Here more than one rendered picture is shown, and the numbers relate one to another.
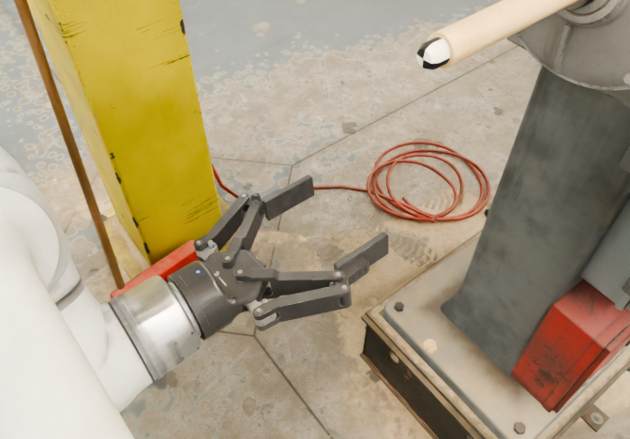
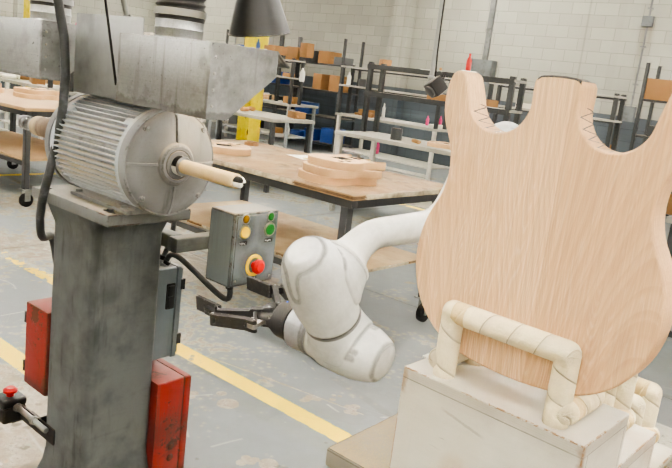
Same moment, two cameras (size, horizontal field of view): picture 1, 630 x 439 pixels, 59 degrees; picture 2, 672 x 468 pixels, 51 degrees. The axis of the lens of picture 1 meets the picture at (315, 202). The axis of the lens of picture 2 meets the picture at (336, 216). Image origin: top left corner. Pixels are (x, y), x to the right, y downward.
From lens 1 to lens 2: 148 cm
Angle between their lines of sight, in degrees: 90
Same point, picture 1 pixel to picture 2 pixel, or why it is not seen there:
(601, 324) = (173, 373)
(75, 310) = not seen: hidden behind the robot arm
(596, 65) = (186, 197)
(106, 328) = not seen: hidden behind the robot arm
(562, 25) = (171, 188)
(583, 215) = (146, 312)
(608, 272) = (160, 340)
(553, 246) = (138, 350)
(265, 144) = not seen: outside the picture
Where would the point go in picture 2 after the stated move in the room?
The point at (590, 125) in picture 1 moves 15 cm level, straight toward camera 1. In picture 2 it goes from (132, 258) to (183, 270)
